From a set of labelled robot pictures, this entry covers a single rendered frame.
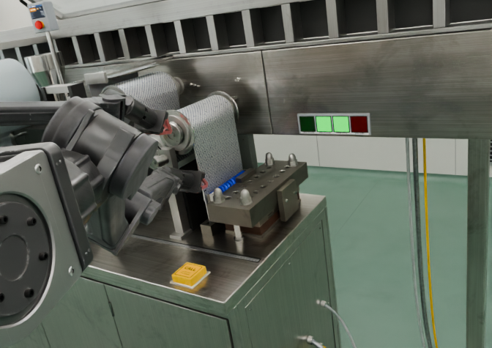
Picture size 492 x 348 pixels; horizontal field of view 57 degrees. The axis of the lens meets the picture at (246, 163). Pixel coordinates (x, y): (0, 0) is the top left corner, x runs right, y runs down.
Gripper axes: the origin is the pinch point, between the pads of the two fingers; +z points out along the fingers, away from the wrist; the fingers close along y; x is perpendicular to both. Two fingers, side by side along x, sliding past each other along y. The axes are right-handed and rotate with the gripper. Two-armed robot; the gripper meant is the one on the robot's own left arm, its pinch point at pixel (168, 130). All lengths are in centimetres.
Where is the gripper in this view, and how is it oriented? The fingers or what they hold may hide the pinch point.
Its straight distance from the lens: 141.5
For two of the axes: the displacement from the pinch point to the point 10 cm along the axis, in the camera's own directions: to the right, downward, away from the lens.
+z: 4.4, 2.9, 8.5
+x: 2.4, -9.5, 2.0
